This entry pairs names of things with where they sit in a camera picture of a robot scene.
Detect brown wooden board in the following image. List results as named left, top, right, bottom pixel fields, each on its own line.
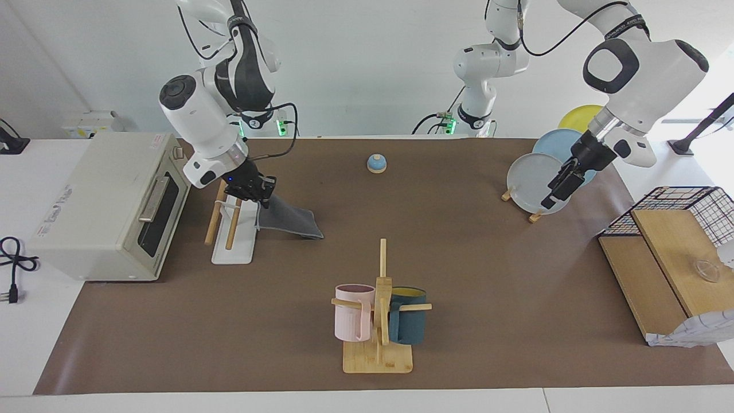
left=598, top=235, right=689, bottom=339

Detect brown table mat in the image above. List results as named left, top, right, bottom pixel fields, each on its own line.
left=33, top=138, right=734, bottom=395

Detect cream toaster oven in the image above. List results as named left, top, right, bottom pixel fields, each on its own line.
left=28, top=132, right=196, bottom=282

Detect dark teal mug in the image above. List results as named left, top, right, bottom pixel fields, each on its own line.
left=389, top=287, right=428, bottom=345

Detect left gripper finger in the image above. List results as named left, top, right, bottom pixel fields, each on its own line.
left=542, top=172, right=565, bottom=210
left=555, top=162, right=581, bottom=198

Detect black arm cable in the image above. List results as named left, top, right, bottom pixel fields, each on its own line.
left=516, top=0, right=631, bottom=57
left=232, top=102, right=299, bottom=160

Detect white power strip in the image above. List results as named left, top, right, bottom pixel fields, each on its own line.
left=62, top=111, right=124, bottom=138

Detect yellow plate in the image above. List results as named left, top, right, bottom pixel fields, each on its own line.
left=558, top=105, right=604, bottom=134

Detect light blue plate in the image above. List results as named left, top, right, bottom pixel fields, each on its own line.
left=532, top=128, right=597, bottom=187

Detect light wooden board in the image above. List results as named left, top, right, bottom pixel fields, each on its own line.
left=631, top=209, right=734, bottom=319

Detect white patterned cloth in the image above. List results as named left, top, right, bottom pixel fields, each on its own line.
left=645, top=310, right=734, bottom=348

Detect white towel rack wooden bars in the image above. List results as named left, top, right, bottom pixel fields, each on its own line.
left=205, top=180, right=260, bottom=265

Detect black desk clamp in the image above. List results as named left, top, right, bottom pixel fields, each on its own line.
left=0, top=118, right=30, bottom=155

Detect black left base cable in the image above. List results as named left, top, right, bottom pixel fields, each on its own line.
left=412, top=85, right=466, bottom=136

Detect pink mug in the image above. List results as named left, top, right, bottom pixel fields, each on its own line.
left=335, top=284, right=376, bottom=342

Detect clear glass lid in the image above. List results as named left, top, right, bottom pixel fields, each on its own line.
left=691, top=258, right=720, bottom=283

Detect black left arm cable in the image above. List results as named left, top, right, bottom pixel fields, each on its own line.
left=516, top=0, right=631, bottom=57

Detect grey plate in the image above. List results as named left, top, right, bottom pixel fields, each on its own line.
left=506, top=153, right=574, bottom=216

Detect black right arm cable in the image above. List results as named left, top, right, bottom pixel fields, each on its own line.
left=232, top=102, right=299, bottom=160

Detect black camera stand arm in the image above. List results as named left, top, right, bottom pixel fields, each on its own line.
left=668, top=92, right=734, bottom=157

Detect black wire basket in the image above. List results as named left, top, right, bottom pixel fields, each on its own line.
left=596, top=186, right=734, bottom=247

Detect wooden mug tree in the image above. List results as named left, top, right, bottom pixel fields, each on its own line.
left=331, top=239, right=432, bottom=375

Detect black power cable with plug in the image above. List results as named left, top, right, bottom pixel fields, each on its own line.
left=0, top=237, right=40, bottom=305

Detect wooden plate rack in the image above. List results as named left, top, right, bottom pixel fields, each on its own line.
left=501, top=185, right=544, bottom=224

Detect purple and grey towel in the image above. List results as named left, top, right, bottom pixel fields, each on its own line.
left=255, top=192, right=325, bottom=240

